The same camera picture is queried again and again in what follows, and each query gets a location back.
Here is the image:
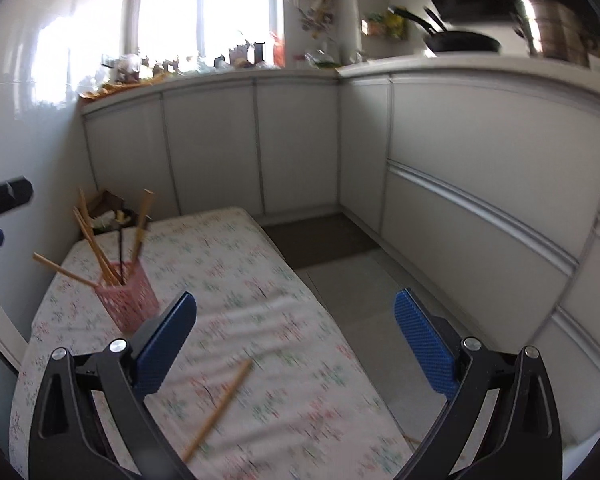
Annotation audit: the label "black chopstick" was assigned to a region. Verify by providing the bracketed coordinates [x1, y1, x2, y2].
[117, 227, 127, 285]

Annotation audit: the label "floral tablecloth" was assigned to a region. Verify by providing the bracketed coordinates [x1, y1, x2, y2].
[10, 206, 415, 480]

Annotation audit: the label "row of small bottles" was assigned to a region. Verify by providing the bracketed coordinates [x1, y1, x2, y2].
[102, 52, 181, 81]

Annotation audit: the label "pink plastic utensil holder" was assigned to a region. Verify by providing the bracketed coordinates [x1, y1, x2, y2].
[94, 259, 159, 335]

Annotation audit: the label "stainless steel stacked pot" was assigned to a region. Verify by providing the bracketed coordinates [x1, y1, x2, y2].
[512, 0, 591, 66]

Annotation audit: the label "wall rack with packets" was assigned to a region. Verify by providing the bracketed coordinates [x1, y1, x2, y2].
[361, 10, 411, 41]

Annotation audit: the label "white kitchen countertop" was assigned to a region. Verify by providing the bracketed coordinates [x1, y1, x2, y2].
[77, 52, 600, 111]

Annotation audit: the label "kitchen window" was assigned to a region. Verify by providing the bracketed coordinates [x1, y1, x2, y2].
[130, 0, 285, 63]

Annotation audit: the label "yellow dried food pile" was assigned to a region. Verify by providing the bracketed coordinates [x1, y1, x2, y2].
[77, 77, 145, 101]

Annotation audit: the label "cardboard box with trash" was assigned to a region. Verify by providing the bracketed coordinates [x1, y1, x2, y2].
[87, 189, 153, 233]

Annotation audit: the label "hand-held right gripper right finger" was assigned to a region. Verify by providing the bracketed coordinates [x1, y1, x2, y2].
[394, 287, 563, 480]

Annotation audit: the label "black wok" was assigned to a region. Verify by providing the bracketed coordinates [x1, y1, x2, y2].
[387, 6, 502, 56]

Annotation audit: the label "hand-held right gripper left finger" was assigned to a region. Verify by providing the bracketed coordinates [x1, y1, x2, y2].
[27, 290, 198, 480]

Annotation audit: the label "hanging kitchen utensils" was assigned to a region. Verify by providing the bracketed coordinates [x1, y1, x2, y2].
[300, 0, 335, 38]

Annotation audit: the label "white kitchen base cabinets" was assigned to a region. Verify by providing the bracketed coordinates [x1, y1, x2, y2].
[80, 72, 600, 461]

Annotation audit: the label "brown floor mat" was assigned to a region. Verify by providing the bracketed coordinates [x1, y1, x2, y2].
[262, 212, 381, 270]

